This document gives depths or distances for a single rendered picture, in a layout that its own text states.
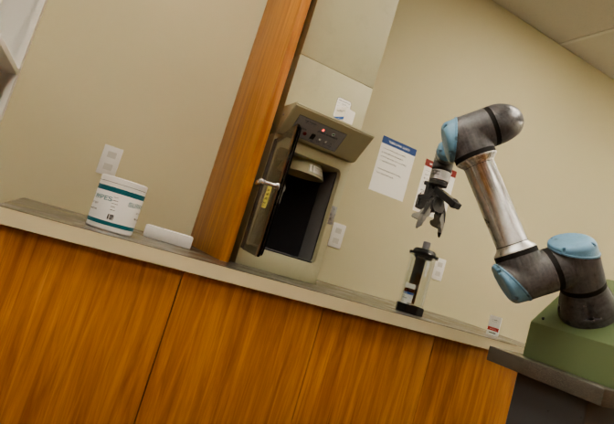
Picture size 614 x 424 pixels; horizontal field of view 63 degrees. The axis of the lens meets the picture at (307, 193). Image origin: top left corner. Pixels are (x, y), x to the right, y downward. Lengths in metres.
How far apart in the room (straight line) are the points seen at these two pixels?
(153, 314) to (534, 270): 1.00
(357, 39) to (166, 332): 1.23
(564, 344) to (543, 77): 2.01
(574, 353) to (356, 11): 1.34
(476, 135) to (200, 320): 0.91
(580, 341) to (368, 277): 1.19
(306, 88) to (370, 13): 0.41
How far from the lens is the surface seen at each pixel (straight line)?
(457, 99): 2.79
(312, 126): 1.74
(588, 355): 1.52
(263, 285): 1.45
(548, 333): 1.58
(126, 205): 1.48
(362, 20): 2.01
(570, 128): 3.41
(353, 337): 1.65
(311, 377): 1.62
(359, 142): 1.81
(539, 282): 1.44
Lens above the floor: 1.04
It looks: 7 degrees up
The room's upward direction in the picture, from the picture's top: 17 degrees clockwise
